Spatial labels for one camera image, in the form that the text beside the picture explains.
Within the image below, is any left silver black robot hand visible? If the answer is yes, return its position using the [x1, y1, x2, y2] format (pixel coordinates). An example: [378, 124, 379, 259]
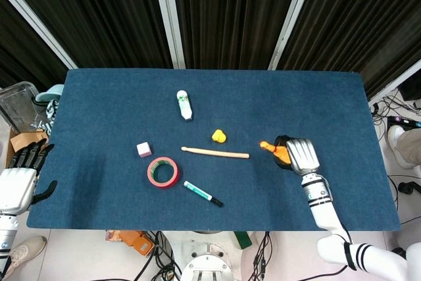
[0, 138, 59, 215]

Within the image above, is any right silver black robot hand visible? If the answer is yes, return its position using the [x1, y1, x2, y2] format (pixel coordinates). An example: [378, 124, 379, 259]
[274, 134, 322, 176]

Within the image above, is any orange toy object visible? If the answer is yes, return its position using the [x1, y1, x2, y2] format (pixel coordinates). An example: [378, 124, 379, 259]
[259, 140, 292, 166]

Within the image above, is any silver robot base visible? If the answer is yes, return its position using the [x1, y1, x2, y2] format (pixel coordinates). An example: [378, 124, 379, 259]
[180, 231, 238, 281]

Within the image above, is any yellow small toy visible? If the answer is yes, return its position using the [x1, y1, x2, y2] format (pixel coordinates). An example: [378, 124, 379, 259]
[210, 128, 228, 145]

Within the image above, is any brown cardboard box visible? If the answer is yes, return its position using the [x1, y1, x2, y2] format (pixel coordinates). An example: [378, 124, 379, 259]
[5, 129, 50, 167]

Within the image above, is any beige sneaker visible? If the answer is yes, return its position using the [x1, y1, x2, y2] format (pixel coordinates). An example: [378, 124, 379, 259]
[1, 236, 47, 278]

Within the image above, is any black white striped cloth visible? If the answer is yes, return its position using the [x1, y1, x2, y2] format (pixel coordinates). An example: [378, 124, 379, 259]
[45, 99, 61, 134]

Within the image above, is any clear plastic box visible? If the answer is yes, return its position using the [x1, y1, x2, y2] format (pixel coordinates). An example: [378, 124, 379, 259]
[0, 81, 50, 134]

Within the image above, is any wooden drumstick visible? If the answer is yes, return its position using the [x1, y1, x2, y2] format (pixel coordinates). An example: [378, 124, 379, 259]
[180, 145, 251, 160]

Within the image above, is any white sneaker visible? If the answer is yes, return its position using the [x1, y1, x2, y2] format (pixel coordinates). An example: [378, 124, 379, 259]
[387, 125, 409, 168]

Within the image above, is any teal plastic lid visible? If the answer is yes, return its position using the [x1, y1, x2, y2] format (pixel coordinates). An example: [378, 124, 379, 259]
[35, 84, 65, 104]

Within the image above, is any green flat object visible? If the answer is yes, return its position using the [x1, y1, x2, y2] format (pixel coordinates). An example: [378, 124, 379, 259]
[234, 230, 253, 250]

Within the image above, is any black power strip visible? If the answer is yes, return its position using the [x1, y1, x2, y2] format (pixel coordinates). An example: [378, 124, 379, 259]
[387, 115, 421, 130]

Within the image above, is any khaki trouser leg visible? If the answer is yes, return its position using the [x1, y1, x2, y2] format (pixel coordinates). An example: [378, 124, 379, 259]
[396, 128, 421, 161]

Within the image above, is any blue felt table cloth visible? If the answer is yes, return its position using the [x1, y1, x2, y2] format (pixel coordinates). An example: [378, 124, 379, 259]
[26, 68, 402, 232]

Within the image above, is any green black marker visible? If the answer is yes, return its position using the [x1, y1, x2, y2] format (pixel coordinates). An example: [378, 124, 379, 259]
[183, 180, 225, 208]

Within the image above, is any black monitor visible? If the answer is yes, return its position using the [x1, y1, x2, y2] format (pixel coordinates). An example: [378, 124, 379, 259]
[396, 76, 421, 101]

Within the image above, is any white plastic bottle green print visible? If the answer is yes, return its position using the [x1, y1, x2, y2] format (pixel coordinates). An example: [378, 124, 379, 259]
[176, 89, 193, 122]

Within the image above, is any red tape roll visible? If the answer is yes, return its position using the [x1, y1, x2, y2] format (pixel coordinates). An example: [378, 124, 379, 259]
[146, 157, 181, 190]

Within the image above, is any orange device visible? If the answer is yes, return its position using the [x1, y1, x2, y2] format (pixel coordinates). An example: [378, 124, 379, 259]
[105, 230, 155, 257]

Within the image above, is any pink white cube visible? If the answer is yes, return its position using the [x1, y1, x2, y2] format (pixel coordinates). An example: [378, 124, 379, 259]
[136, 141, 153, 158]

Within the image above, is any black pleated curtain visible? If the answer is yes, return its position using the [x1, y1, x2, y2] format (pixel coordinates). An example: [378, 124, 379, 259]
[0, 0, 421, 99]

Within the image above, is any black cable bundle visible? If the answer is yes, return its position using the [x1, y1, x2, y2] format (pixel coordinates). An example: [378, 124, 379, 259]
[248, 230, 274, 281]
[131, 230, 182, 281]

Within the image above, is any white frame post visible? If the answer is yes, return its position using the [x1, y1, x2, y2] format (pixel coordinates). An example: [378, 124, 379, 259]
[0, 0, 79, 70]
[267, 0, 312, 71]
[151, 0, 186, 70]
[367, 60, 421, 101]

